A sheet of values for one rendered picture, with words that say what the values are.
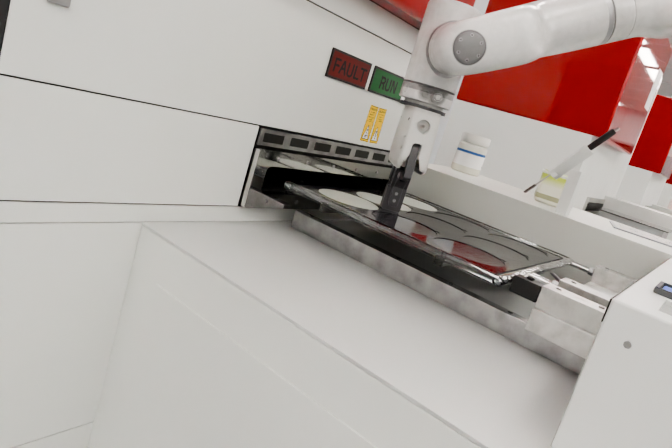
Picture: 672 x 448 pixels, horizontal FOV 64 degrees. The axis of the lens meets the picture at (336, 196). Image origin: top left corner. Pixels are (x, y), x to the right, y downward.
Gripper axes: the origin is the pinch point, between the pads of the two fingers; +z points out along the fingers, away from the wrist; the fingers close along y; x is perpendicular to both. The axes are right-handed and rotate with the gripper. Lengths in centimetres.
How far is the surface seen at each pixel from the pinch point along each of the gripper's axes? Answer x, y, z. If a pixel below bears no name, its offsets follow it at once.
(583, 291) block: -22.5, -22.7, 1.4
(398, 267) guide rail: -1.5, -11.5, 8.0
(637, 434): -14, -50, 5
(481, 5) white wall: -98, 362, -116
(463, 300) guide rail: -9.6, -18.5, 8.1
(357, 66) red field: 11.0, 10.2, -19.0
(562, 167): -31.0, 10.8, -12.7
